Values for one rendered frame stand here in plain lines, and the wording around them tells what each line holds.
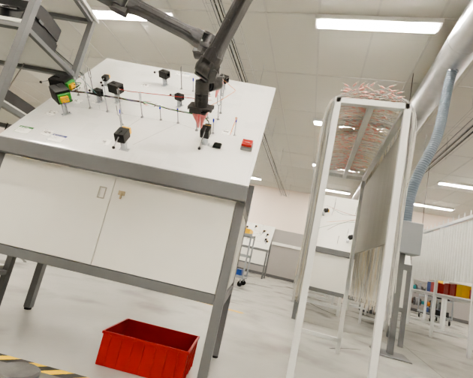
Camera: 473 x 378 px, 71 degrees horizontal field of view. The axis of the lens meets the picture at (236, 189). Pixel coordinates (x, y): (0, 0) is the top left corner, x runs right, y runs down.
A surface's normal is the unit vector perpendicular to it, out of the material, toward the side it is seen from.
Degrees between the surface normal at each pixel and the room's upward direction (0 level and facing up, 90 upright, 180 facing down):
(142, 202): 90
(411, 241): 90
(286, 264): 90
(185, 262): 90
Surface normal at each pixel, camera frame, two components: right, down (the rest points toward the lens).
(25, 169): -0.05, -0.20
